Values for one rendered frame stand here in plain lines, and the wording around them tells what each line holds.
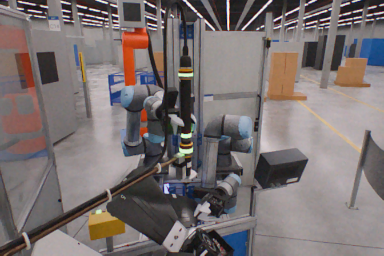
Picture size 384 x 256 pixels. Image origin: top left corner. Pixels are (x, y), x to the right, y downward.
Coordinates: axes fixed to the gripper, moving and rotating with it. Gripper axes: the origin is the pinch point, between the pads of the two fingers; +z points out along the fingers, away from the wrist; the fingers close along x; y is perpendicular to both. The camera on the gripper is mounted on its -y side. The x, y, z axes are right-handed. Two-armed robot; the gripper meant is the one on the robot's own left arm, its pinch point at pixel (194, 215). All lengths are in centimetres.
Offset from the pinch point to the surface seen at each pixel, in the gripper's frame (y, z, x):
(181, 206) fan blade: -7.0, -0.2, -0.7
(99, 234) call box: -38.3, 19.6, 20.2
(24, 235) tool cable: -1, 58, -37
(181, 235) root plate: 6.3, 17.9, -8.2
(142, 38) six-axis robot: -306, -263, -42
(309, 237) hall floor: 43, -158, 116
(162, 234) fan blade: 3.1, 24.0, -11.6
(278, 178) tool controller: 18, -59, 4
